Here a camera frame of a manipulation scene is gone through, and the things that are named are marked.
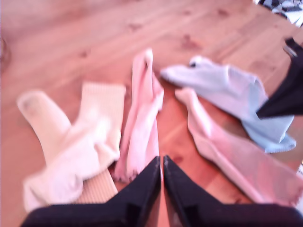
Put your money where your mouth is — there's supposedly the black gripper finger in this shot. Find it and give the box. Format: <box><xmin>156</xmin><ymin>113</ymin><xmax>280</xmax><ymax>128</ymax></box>
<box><xmin>162</xmin><ymin>155</ymin><xmax>226</xmax><ymax>227</ymax></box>
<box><xmin>257</xmin><ymin>50</ymin><xmax>303</xmax><ymax>120</ymax></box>
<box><xmin>104</xmin><ymin>155</ymin><xmax>162</xmax><ymax>227</ymax></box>

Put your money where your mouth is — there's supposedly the light blue ribbed sock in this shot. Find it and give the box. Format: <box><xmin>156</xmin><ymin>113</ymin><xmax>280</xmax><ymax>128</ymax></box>
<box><xmin>160</xmin><ymin>55</ymin><xmax>297</xmax><ymax>154</ymax></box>
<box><xmin>241</xmin><ymin>78</ymin><xmax>297</xmax><ymax>154</ymax></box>

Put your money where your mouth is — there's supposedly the pink frilly-cuff sock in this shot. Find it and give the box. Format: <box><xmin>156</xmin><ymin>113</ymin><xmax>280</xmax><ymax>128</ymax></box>
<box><xmin>115</xmin><ymin>48</ymin><xmax>165</xmax><ymax>183</ymax></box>
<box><xmin>175</xmin><ymin>88</ymin><xmax>299</xmax><ymax>208</ymax></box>

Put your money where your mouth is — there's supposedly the beige sock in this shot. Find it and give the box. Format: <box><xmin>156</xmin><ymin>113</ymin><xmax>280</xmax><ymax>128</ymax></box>
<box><xmin>16</xmin><ymin>90</ymin><xmax>122</xmax><ymax>212</ymax></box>
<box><xmin>77</xmin><ymin>82</ymin><xmax>127</xmax><ymax>204</ymax></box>

